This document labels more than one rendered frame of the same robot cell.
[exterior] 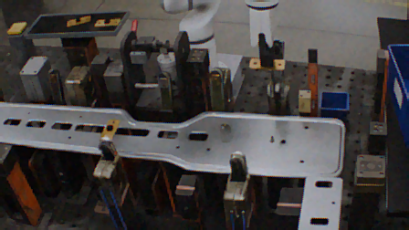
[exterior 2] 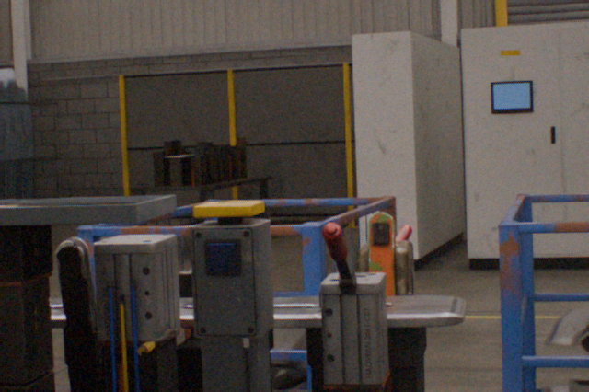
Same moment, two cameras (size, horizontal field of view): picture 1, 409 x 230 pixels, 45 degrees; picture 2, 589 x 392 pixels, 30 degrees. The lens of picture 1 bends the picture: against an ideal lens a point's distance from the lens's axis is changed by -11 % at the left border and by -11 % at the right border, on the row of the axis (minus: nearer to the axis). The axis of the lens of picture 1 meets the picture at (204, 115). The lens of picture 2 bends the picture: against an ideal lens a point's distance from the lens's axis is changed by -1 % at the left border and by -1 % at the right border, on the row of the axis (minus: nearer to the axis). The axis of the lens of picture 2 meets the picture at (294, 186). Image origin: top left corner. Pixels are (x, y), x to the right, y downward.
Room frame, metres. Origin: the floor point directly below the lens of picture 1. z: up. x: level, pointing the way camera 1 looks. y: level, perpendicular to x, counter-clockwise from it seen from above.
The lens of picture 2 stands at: (2.78, 0.55, 1.23)
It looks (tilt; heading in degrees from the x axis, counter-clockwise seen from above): 3 degrees down; 172
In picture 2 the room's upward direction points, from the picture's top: 2 degrees counter-clockwise
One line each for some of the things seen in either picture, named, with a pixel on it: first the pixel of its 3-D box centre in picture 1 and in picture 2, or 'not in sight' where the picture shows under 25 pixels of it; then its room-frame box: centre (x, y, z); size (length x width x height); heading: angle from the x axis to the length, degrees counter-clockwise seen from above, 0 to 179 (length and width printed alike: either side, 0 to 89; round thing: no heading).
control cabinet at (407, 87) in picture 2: not in sight; (411, 124); (-7.41, 3.05, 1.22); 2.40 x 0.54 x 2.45; 154
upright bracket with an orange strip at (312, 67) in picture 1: (312, 119); not in sight; (1.16, -0.31, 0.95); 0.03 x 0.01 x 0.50; 72
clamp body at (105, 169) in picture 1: (120, 205); not in sight; (1.01, 0.27, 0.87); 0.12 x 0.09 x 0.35; 162
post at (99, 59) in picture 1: (112, 106); not in sight; (1.43, 0.30, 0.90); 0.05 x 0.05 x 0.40; 72
